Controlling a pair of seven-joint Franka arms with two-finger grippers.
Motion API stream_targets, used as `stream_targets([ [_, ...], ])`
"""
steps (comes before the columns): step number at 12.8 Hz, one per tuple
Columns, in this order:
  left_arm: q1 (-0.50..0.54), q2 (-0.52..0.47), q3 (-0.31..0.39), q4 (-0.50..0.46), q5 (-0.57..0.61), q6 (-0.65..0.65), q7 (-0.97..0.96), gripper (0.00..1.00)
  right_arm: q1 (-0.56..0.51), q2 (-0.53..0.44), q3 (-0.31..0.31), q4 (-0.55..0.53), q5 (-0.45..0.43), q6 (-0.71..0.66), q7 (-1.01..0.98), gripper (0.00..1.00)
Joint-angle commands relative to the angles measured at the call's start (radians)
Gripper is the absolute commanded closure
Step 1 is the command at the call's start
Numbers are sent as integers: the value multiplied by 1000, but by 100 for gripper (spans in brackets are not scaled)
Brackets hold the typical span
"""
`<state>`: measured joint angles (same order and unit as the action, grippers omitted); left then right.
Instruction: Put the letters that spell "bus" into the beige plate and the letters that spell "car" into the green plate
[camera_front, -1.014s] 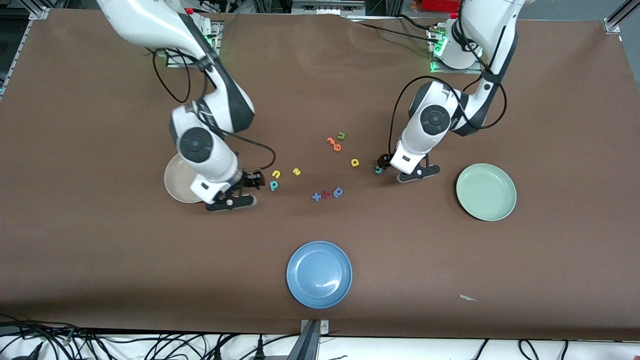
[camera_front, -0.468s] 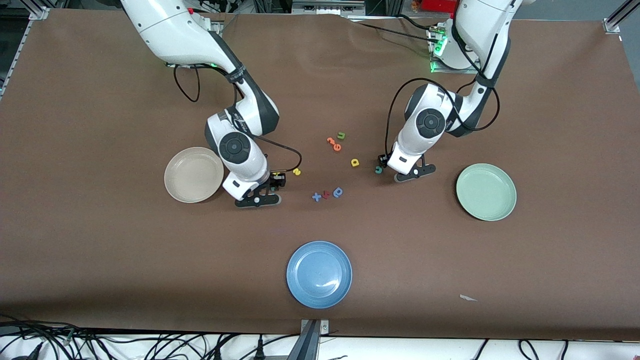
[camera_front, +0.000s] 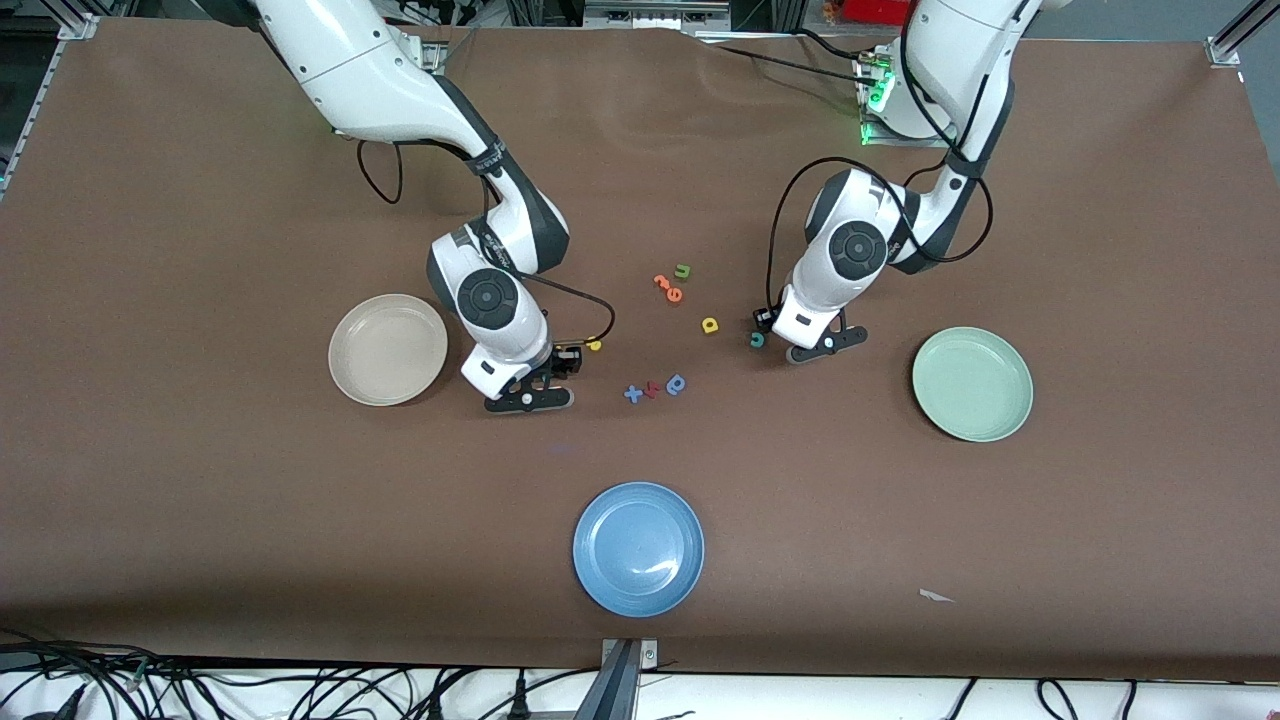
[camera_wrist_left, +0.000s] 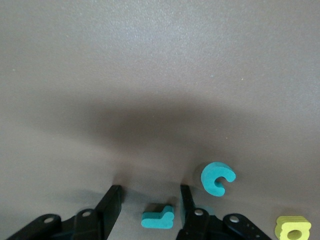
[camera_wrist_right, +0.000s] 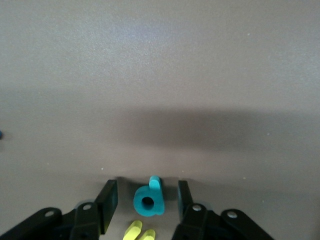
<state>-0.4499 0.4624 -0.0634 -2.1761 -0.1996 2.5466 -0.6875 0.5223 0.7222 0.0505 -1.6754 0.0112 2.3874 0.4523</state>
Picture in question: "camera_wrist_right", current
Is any brown table cover sheet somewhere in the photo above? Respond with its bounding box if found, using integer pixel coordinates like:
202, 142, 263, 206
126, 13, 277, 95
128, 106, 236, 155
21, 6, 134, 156
0, 0, 320, 240

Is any teal foam letter p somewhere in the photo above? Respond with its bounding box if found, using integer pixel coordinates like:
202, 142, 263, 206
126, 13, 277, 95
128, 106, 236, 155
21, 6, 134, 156
133, 175, 166, 217

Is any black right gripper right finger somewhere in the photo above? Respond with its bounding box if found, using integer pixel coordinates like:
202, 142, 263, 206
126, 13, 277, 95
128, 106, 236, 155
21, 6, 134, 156
172, 179, 276, 240

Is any yellow foam letter u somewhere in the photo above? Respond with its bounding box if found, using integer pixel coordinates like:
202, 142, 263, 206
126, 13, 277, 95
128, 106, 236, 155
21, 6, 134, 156
122, 219, 156, 240

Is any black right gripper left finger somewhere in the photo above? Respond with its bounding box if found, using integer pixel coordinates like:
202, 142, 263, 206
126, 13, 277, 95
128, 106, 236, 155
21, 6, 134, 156
0, 179, 118, 240

